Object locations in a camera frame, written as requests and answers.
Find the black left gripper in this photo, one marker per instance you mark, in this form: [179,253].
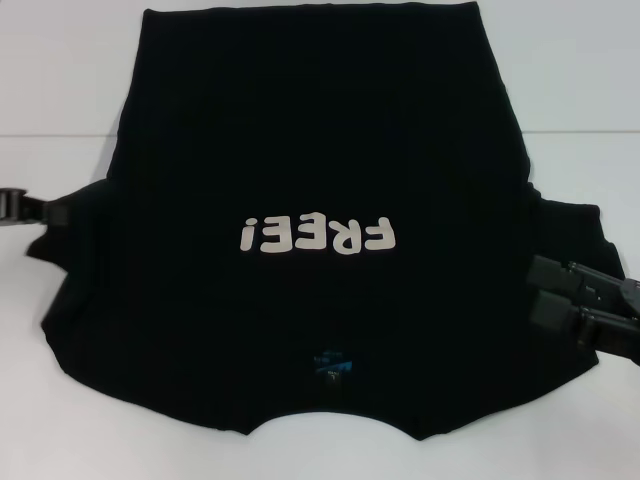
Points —
[11,207]

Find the black t-shirt with FREE print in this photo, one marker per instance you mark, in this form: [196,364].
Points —
[320,150]

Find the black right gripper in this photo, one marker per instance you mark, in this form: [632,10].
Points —
[632,295]

